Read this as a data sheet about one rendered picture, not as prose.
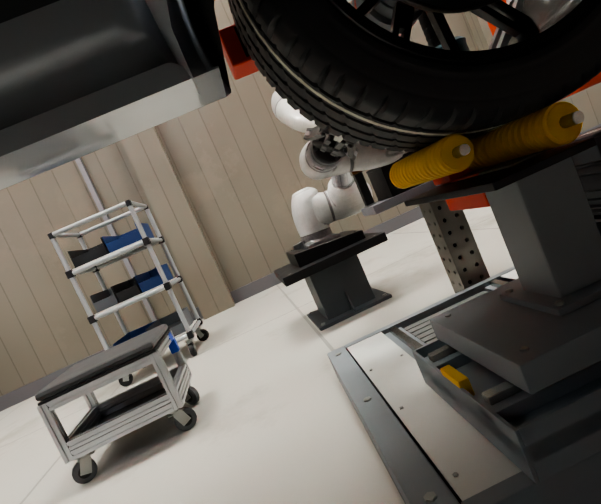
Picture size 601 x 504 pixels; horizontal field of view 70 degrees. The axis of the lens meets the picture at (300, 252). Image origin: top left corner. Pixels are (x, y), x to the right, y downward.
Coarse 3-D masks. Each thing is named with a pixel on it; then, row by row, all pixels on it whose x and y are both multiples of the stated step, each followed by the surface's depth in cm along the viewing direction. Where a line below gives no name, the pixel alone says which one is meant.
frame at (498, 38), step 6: (510, 0) 87; (516, 0) 84; (522, 0) 83; (516, 6) 83; (522, 6) 83; (498, 30) 87; (498, 36) 87; (504, 36) 83; (510, 36) 83; (492, 42) 88; (498, 42) 85; (504, 42) 83; (492, 48) 87
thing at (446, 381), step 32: (416, 352) 87; (448, 352) 80; (448, 384) 72; (480, 384) 70; (512, 384) 60; (576, 384) 59; (480, 416) 63; (512, 416) 58; (544, 416) 53; (576, 416) 54; (512, 448) 56; (544, 448) 53; (576, 448) 54
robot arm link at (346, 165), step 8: (304, 152) 109; (304, 160) 109; (344, 160) 110; (352, 160) 111; (304, 168) 112; (336, 168) 110; (344, 168) 112; (352, 168) 113; (312, 176) 113; (320, 176) 112; (328, 176) 113
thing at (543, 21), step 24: (336, 0) 55; (384, 0) 76; (528, 0) 79; (552, 0) 70; (576, 0) 61; (360, 24) 55; (408, 24) 75; (432, 24) 77; (504, 24) 77; (528, 24) 76; (552, 24) 62; (408, 48) 56; (432, 48) 56; (456, 48) 76; (504, 48) 57; (528, 48) 57
